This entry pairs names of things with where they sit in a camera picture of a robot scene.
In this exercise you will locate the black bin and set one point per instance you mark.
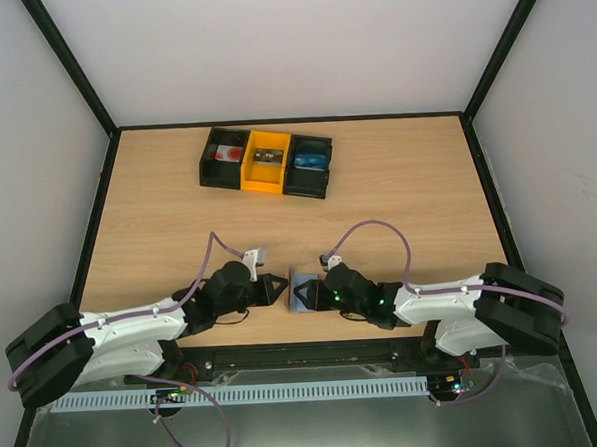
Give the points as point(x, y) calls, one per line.
point(222, 174)
point(306, 183)

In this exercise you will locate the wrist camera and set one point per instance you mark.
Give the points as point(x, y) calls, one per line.
point(329, 261)
point(253, 259)

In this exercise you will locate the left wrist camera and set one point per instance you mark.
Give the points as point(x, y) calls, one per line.
point(253, 259)

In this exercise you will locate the black enclosure frame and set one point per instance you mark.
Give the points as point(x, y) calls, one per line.
point(50, 31)

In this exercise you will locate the light blue credit card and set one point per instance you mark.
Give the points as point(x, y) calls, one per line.
point(298, 290)

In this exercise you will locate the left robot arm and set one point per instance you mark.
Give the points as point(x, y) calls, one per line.
point(66, 348)

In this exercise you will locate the blue VIP card in bin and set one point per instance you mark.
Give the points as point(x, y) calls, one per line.
point(312, 162)

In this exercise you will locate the grey VIP card in bin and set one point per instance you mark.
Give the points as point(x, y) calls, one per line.
point(266, 156)

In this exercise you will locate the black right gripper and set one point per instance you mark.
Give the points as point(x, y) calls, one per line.
point(318, 294)

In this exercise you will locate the black left bin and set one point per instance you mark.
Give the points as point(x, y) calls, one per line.
point(222, 174)

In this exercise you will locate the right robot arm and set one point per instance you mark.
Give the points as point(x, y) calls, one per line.
point(502, 306)

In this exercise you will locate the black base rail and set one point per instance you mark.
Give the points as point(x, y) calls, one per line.
point(407, 354)

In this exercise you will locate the yellow middle bin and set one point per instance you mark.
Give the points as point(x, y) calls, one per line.
point(264, 178)

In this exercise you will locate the light blue slotted cable duct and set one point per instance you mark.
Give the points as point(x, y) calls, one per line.
point(241, 395)

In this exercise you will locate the black right bin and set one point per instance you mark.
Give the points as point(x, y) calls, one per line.
point(306, 183)

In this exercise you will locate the red white card in bin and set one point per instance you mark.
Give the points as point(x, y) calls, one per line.
point(224, 153)

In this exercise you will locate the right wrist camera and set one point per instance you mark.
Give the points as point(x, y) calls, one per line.
point(329, 261)

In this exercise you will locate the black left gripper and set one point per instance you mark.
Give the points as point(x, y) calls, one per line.
point(268, 296)

